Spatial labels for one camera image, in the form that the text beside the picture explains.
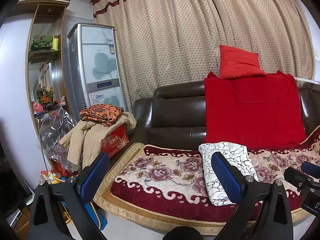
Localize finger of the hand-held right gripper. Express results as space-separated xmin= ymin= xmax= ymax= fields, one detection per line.
xmin=301 ymin=161 xmax=320 ymax=180

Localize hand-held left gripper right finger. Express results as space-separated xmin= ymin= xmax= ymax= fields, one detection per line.
xmin=211 ymin=151 xmax=294 ymax=240

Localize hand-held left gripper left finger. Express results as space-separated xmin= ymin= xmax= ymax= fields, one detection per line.
xmin=27 ymin=152 xmax=110 ymax=240

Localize white crackle-print garment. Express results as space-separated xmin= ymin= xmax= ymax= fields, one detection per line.
xmin=199 ymin=142 xmax=259 ymax=207

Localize blue bag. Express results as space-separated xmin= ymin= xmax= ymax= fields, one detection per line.
xmin=84 ymin=201 xmax=108 ymax=232

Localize colourful plastic toy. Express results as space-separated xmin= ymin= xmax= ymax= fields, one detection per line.
xmin=40 ymin=170 xmax=68 ymax=183

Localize beige coat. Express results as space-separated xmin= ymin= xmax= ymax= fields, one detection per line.
xmin=59 ymin=112 xmax=137 ymax=169

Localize red gift box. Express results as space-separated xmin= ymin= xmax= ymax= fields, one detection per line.
xmin=100 ymin=124 xmax=130 ymax=158

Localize clear plastic wrap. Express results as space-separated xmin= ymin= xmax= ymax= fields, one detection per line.
xmin=39 ymin=106 xmax=80 ymax=178

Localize floral plush sofa blanket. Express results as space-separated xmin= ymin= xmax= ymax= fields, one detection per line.
xmin=93 ymin=124 xmax=320 ymax=236

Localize red blanket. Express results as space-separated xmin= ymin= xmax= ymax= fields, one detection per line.
xmin=204 ymin=70 xmax=307 ymax=147

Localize orange black patterned cloth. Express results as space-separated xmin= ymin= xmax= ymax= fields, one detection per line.
xmin=79 ymin=104 xmax=125 ymax=127

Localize person's dark trouser legs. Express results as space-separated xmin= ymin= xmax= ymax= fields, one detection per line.
xmin=162 ymin=226 xmax=203 ymax=240

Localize dark low furniture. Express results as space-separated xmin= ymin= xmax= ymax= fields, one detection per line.
xmin=0 ymin=175 xmax=33 ymax=240

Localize dark brown leather sofa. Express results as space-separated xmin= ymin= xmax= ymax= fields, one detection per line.
xmin=131 ymin=80 xmax=320 ymax=153

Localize white pipe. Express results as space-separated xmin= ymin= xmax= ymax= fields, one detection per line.
xmin=294 ymin=76 xmax=320 ymax=85

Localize pink plastic bag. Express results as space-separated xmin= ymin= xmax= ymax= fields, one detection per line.
xmin=32 ymin=102 xmax=45 ymax=115

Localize artificial flower arrangement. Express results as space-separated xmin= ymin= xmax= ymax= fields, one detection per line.
xmin=35 ymin=84 xmax=55 ymax=105

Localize red pillow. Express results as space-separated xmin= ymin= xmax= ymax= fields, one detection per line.
xmin=219 ymin=44 xmax=267 ymax=80

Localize green ornament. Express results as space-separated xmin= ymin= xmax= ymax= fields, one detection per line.
xmin=31 ymin=34 xmax=53 ymax=49

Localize beige dotted curtain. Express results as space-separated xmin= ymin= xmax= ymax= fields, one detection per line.
xmin=90 ymin=0 xmax=317 ymax=108

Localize wooden display cabinet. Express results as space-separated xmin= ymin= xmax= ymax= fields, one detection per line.
xmin=11 ymin=0 xmax=80 ymax=135

